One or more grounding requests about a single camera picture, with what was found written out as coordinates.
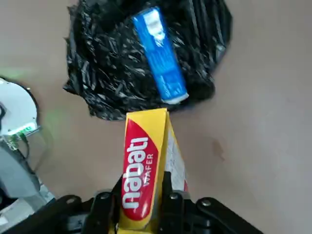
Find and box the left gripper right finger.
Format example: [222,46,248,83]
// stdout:
[158,171,264,234]

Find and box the blue cookie box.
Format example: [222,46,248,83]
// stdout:
[133,6,190,105]

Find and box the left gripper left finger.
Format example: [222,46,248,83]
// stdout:
[4,174,122,234]

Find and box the black plastic bag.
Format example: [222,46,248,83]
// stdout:
[62,0,234,121]

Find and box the yellow wafer box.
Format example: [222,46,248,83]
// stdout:
[118,108,190,231]

